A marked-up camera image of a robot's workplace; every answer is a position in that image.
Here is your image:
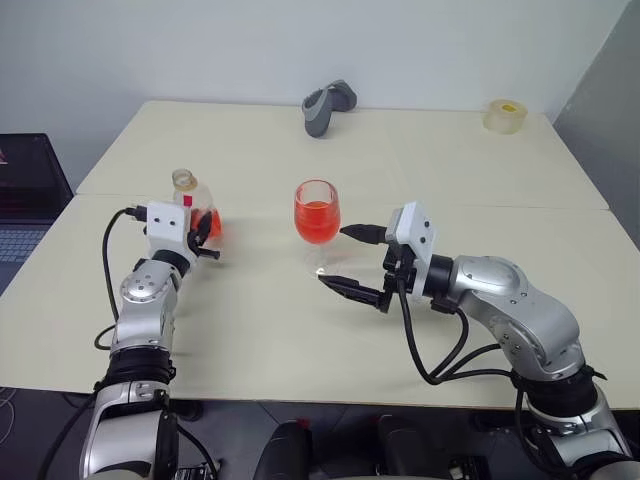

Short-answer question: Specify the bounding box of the white floor cable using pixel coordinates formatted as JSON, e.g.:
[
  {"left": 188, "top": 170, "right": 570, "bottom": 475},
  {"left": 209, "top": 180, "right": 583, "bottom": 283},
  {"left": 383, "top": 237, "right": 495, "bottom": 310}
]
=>
[{"left": 0, "top": 387, "right": 16, "bottom": 444}]

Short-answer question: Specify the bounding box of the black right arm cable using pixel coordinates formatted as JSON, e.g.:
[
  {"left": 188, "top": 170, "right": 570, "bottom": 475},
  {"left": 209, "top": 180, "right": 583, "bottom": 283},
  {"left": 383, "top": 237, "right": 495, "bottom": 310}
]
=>
[{"left": 397, "top": 273, "right": 526, "bottom": 386}]

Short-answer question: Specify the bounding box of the clear wine glass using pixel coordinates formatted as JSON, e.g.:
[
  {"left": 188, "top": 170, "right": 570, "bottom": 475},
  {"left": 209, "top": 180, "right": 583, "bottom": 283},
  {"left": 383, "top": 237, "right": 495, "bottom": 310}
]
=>
[{"left": 293, "top": 178, "right": 346, "bottom": 276}]

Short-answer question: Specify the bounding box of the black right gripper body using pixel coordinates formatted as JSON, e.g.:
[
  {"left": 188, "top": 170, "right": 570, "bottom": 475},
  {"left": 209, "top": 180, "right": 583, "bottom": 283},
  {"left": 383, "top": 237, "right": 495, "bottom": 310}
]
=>
[{"left": 382, "top": 243, "right": 421, "bottom": 301}]

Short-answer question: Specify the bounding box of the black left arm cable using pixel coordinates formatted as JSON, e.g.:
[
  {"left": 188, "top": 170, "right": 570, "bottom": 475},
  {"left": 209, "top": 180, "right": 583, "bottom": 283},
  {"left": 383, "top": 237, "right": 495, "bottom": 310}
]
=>
[{"left": 93, "top": 204, "right": 149, "bottom": 351}]

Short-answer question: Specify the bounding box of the dark rounded shape red spot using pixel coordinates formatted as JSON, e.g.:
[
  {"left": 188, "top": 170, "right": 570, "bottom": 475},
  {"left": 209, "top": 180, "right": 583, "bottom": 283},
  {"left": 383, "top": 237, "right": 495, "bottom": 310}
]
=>
[{"left": 264, "top": 420, "right": 315, "bottom": 480}]

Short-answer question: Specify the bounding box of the black laptop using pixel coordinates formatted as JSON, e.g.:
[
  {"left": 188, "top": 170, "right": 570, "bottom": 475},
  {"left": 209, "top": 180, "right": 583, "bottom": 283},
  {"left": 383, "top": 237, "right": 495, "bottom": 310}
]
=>
[{"left": 0, "top": 132, "right": 75, "bottom": 296}]

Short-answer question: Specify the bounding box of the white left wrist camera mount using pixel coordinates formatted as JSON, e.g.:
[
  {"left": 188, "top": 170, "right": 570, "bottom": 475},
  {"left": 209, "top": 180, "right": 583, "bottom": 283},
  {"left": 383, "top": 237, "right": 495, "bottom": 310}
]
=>
[{"left": 145, "top": 200, "right": 195, "bottom": 262}]

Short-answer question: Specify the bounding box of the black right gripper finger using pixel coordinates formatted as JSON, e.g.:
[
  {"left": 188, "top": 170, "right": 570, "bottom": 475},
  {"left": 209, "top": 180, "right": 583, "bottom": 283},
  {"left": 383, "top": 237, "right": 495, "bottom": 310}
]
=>
[
  {"left": 339, "top": 224, "right": 389, "bottom": 245},
  {"left": 318, "top": 274, "right": 394, "bottom": 315}
]

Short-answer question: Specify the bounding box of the grey curved plastic handle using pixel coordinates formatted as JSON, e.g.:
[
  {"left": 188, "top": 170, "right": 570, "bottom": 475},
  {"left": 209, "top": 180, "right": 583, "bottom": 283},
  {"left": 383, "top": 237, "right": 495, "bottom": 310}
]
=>
[{"left": 301, "top": 78, "right": 358, "bottom": 140}]

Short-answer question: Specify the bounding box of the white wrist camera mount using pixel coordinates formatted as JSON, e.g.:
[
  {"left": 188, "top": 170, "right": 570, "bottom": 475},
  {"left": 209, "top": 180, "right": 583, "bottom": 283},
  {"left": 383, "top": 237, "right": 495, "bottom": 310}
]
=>
[
  {"left": 388, "top": 201, "right": 439, "bottom": 296},
  {"left": 145, "top": 200, "right": 195, "bottom": 262}
]

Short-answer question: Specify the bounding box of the clear bottle with red drink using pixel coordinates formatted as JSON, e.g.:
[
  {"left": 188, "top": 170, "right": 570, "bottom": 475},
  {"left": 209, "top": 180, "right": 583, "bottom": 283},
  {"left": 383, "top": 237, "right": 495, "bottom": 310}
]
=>
[{"left": 171, "top": 168, "right": 225, "bottom": 246}]

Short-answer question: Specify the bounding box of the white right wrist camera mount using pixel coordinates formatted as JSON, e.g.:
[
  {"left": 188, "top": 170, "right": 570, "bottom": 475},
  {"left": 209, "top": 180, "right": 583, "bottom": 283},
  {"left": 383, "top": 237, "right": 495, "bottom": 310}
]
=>
[{"left": 388, "top": 201, "right": 439, "bottom": 296}]

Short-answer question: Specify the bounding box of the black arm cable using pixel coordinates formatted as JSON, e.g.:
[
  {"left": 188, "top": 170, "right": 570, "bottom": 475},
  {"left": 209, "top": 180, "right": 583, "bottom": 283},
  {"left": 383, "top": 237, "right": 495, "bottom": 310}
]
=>
[
  {"left": 93, "top": 204, "right": 149, "bottom": 351},
  {"left": 397, "top": 273, "right": 526, "bottom": 386}
]

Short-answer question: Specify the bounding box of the clear tape roll yellow core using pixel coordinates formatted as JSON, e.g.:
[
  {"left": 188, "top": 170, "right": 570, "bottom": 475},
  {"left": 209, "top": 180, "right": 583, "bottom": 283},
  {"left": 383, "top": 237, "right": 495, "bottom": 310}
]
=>
[{"left": 482, "top": 98, "right": 530, "bottom": 136}]

